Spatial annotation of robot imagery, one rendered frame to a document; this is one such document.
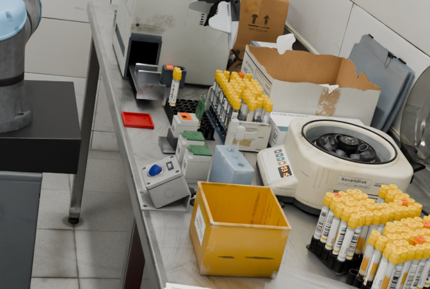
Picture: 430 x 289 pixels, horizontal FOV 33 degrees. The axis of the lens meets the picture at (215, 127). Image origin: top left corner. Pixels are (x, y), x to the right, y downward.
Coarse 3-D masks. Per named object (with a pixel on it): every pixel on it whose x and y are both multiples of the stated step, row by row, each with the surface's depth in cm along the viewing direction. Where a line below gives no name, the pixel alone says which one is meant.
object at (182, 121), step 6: (180, 114) 153; (186, 114) 154; (192, 114) 154; (174, 120) 153; (180, 120) 151; (186, 120) 151; (192, 120) 151; (198, 120) 152; (174, 126) 153; (180, 126) 151; (186, 126) 151; (192, 126) 152; (174, 132) 152; (180, 132) 152
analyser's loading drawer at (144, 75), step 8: (128, 64) 187; (136, 64) 178; (144, 64) 179; (136, 72) 179; (144, 72) 175; (152, 72) 175; (160, 72) 176; (136, 80) 176; (144, 80) 176; (152, 80) 176; (136, 88) 172; (144, 88) 171; (152, 88) 171; (160, 88) 172; (136, 96) 171; (144, 96) 172; (152, 96) 172; (160, 96) 172
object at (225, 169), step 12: (216, 156) 136; (228, 156) 133; (240, 156) 134; (216, 168) 136; (228, 168) 131; (240, 168) 130; (252, 168) 131; (216, 180) 136; (228, 180) 131; (240, 180) 130
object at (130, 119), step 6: (126, 114) 166; (132, 114) 166; (138, 114) 167; (144, 114) 167; (126, 120) 163; (132, 120) 164; (138, 120) 164; (144, 120) 165; (150, 120) 164; (126, 126) 160; (132, 126) 161; (138, 126) 161; (144, 126) 161; (150, 126) 162
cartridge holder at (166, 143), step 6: (168, 132) 155; (162, 138) 155; (168, 138) 155; (174, 138) 151; (162, 144) 153; (168, 144) 153; (174, 144) 152; (162, 150) 152; (168, 150) 152; (174, 150) 152
